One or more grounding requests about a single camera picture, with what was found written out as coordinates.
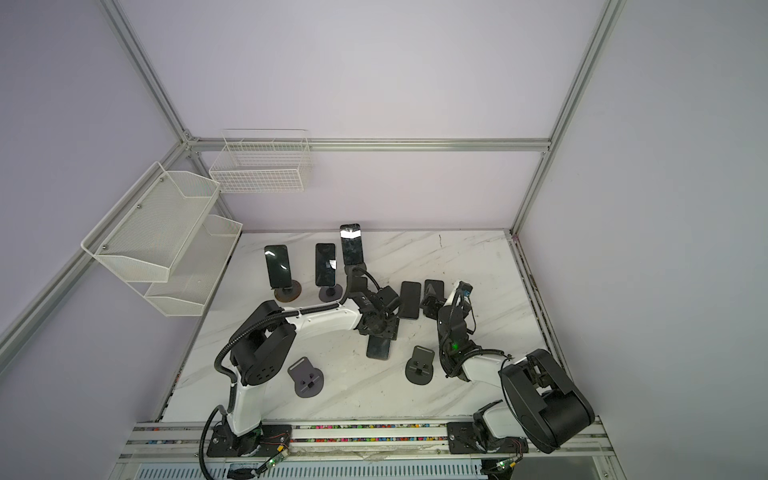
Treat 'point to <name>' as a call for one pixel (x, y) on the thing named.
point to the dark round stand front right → (419, 369)
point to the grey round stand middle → (330, 293)
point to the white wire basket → (263, 161)
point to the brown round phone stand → (289, 294)
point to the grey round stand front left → (308, 380)
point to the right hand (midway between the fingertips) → (440, 289)
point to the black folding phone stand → (356, 282)
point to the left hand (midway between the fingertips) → (385, 333)
